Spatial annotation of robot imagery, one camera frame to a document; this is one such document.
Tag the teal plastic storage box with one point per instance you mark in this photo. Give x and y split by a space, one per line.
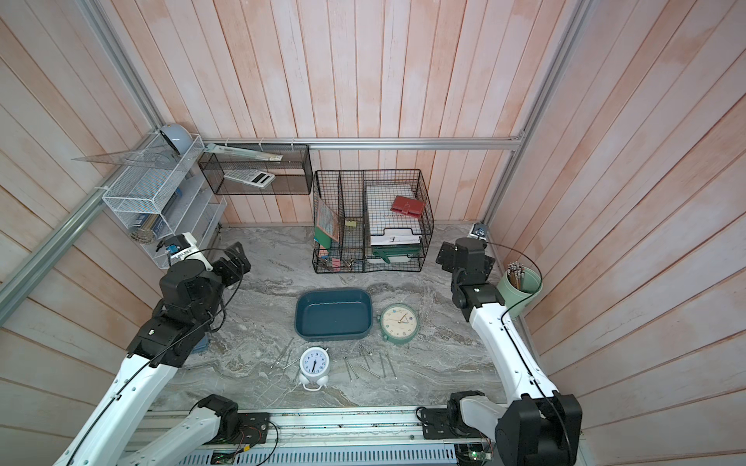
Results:
326 315

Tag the white wire wall shelf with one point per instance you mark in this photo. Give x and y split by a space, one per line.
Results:
182 196

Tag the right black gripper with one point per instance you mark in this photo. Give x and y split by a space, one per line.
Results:
449 252

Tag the white twin-bell alarm clock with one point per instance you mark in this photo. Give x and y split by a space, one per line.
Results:
314 366

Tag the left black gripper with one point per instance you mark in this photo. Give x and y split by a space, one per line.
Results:
242 260

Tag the green round alarm clock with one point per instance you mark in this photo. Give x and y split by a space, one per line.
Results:
399 324

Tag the black wire desk organizer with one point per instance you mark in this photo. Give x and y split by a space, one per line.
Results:
342 241

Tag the black wire wall basket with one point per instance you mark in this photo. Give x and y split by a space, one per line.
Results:
257 169

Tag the white calculator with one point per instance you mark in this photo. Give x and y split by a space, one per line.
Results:
250 177

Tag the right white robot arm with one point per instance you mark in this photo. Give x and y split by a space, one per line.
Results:
539 425

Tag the green pen holder cup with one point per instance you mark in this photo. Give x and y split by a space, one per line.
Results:
518 287

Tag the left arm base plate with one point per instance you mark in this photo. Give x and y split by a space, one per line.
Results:
248 428

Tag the steel nail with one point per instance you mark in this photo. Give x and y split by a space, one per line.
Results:
348 368
391 366
277 361
295 365
383 365
364 354
364 369

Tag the red wallet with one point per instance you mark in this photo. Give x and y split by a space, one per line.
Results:
407 206

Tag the clear triangle ruler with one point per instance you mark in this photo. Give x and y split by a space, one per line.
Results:
158 158

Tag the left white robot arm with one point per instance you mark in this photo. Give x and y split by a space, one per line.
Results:
192 298

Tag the silver roll on shelf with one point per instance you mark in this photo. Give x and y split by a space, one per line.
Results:
146 228

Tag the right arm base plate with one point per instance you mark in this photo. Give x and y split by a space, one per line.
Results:
436 424

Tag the long green ruler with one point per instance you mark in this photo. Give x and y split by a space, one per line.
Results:
246 153

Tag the aluminium mounting rail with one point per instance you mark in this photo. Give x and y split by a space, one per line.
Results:
344 436

